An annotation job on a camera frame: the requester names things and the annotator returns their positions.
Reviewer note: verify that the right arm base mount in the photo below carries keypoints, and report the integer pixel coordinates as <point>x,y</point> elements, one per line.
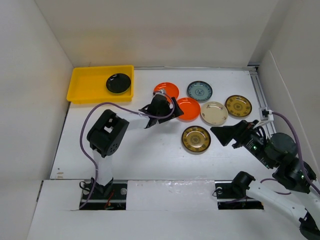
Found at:
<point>228,199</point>

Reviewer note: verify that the blue patterned plate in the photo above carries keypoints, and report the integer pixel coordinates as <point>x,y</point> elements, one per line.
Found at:
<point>200,91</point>

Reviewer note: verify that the yellow brown plate front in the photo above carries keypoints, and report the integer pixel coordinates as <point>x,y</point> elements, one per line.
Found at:
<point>196,139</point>

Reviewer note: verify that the green plate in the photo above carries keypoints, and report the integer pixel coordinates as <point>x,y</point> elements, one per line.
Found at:
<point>118,91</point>

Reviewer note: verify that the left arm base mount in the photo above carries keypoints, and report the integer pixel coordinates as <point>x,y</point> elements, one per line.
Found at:
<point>112,197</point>

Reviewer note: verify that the yellow brown plate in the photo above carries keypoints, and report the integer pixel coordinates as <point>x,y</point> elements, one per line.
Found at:
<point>196,139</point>
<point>238,106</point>

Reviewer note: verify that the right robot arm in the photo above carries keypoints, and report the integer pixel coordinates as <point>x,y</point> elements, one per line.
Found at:
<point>279,153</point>

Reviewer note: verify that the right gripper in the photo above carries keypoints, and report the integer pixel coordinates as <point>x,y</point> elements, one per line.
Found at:
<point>241,129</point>

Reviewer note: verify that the aluminium rail right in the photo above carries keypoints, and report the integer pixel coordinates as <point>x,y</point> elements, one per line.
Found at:
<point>262,102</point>

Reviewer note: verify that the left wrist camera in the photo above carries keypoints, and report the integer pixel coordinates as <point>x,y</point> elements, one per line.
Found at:
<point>161,99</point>

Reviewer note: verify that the cream floral plate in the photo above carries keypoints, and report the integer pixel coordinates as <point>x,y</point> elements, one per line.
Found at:
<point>214,113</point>

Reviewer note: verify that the orange plate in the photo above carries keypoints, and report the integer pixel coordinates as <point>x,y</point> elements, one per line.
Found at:
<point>169,88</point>
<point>190,107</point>

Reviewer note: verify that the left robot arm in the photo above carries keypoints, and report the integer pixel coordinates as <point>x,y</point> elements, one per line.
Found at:
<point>107,133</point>

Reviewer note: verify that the yellow plastic bin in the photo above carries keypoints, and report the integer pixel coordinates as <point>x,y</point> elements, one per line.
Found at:
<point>88,84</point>

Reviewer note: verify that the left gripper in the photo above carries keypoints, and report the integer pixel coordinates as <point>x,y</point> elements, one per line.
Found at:
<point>177,112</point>

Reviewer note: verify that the yellow brown plate right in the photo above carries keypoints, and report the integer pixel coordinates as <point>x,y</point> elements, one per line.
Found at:
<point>238,106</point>

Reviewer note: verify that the black plate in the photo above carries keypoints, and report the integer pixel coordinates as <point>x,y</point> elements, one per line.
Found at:
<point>118,80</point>

